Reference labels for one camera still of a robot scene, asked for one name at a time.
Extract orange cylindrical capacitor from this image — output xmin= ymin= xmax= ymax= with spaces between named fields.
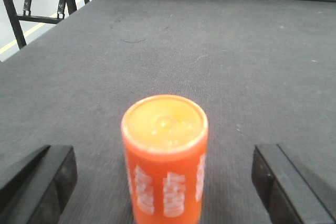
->
xmin=121 ymin=94 xmax=209 ymax=223

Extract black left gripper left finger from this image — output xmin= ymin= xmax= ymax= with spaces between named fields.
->
xmin=1 ymin=145 xmax=77 ymax=223

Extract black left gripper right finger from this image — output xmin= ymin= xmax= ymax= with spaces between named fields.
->
xmin=251 ymin=144 xmax=335 ymax=223

